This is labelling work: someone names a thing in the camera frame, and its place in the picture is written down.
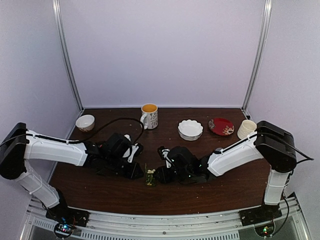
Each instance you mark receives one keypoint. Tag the floral mug yellow inside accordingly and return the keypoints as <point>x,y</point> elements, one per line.
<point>149,116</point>

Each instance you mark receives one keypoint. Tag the white fluted bowl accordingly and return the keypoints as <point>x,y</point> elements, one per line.
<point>190,130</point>

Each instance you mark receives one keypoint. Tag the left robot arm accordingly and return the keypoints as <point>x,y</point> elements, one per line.
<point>21,145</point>

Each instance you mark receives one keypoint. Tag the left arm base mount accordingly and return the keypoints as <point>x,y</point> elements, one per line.
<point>63,214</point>

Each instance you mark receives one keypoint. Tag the left aluminium frame post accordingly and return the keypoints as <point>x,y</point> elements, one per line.
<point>65,53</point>

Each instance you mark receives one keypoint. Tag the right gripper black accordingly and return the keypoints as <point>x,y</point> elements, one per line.
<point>165,178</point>

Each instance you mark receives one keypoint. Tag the cream ribbed mug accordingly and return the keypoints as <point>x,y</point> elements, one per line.
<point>247,126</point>

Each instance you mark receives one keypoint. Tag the aluminium frame post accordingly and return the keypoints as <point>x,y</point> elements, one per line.
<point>65,53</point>
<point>264,30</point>

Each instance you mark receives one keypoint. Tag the green pill organizer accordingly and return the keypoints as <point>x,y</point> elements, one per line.
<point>150,180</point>

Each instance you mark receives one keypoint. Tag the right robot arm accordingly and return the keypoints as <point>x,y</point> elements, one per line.
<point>268,142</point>

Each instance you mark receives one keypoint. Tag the aluminium front rail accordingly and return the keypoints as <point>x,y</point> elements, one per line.
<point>225,225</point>

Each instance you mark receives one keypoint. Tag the right aluminium frame post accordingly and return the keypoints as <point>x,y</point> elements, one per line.
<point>264,30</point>

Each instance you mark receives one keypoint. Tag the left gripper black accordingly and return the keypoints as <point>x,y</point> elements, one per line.
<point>131,173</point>

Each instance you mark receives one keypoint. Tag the red floral plate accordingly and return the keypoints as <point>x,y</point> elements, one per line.
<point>221,126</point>

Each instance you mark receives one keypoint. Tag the small white tea cup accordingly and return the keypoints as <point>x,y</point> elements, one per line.
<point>85,123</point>

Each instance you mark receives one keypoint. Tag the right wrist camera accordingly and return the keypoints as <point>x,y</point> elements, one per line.
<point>163,153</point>

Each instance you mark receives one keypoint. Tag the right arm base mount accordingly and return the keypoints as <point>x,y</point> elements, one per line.
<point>263,213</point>

